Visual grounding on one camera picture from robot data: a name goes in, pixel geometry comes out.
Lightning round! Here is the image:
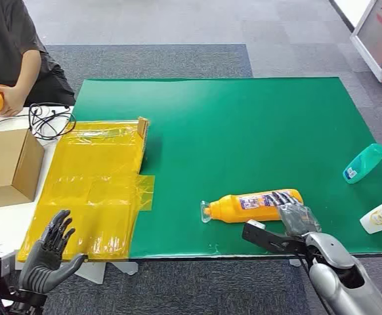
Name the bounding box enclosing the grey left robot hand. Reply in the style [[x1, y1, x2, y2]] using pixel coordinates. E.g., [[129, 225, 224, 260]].
[[18, 209, 87, 295]]

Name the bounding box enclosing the person's right hand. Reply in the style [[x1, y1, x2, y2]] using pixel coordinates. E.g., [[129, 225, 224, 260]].
[[0, 84, 26, 117]]

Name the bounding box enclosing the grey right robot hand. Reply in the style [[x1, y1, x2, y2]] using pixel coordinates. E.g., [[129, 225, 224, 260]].
[[271, 190, 322, 239]]

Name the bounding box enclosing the long orange bottle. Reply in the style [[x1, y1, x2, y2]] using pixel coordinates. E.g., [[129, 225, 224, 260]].
[[200, 188, 305, 224]]

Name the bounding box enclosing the teal bottle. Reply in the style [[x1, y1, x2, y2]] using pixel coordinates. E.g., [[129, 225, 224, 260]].
[[342, 142, 382, 185]]

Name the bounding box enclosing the clear plastic hand cover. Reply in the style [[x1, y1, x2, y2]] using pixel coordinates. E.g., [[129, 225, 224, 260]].
[[277, 203, 322, 239]]

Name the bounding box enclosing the white floor plate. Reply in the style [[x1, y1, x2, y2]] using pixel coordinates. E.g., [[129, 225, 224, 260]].
[[110, 260, 139, 276], [74, 261, 107, 286]]

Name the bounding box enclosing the brown cardboard box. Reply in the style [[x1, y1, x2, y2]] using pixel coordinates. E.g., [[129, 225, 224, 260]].
[[0, 128, 46, 211]]

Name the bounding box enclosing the person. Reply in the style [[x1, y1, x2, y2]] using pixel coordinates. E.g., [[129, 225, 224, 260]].
[[0, 0, 77, 108]]

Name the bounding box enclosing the yellow taped cardboard box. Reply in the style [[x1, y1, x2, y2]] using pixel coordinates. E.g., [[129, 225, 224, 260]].
[[17, 115, 156, 263]]

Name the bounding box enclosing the green table mat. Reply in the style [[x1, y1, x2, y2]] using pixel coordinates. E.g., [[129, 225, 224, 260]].
[[71, 77, 382, 261]]

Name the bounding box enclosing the white and red sign stand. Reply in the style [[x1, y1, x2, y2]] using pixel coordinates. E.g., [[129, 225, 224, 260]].
[[349, 0, 382, 84]]

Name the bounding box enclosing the black cable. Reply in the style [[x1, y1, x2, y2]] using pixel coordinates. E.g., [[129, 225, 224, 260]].
[[0, 102, 77, 141]]

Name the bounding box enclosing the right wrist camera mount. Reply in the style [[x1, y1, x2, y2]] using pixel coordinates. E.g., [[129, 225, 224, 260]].
[[241, 219, 311, 258]]

